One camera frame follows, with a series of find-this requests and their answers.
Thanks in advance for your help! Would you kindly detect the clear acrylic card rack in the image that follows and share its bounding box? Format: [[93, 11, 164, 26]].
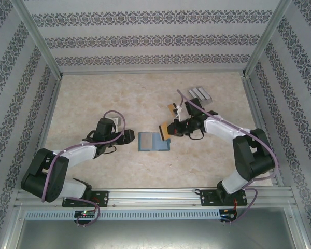
[[187, 87, 213, 106]]

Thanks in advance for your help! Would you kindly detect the blue leather card holder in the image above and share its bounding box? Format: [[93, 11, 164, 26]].
[[137, 131, 172, 153]]

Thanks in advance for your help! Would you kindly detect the controller board with green light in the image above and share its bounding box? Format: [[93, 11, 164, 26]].
[[74, 210, 97, 218]]

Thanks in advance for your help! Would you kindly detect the grey metal panel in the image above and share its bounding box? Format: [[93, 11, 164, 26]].
[[5, 206, 309, 249]]

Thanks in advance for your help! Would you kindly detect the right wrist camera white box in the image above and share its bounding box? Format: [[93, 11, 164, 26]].
[[175, 105, 187, 122]]

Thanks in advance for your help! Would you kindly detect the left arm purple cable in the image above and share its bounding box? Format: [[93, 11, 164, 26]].
[[41, 110, 128, 203]]

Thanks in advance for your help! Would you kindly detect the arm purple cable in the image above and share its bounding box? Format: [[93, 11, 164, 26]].
[[41, 110, 128, 203], [176, 89, 279, 224]]

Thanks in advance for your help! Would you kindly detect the aluminium side rail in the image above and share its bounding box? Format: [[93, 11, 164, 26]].
[[12, 75, 64, 208], [242, 74, 295, 192]]

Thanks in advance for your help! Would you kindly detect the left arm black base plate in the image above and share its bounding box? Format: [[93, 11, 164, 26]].
[[62, 190, 109, 208]]

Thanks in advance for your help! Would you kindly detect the purple cable loop at board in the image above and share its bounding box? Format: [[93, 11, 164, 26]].
[[72, 199, 103, 227]]

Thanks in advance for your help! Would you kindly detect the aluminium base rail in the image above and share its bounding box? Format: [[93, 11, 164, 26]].
[[14, 187, 300, 208]]

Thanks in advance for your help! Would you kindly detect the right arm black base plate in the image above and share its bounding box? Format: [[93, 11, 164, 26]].
[[200, 188, 248, 208]]

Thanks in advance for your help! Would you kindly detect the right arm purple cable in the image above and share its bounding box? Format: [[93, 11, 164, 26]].
[[176, 89, 279, 224]]

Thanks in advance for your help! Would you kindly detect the slotted grey cable duct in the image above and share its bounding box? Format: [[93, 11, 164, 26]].
[[24, 209, 221, 220]]

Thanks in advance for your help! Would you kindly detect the aluminium frame post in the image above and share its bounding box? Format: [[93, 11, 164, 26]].
[[241, 0, 296, 78], [14, 0, 64, 78]]

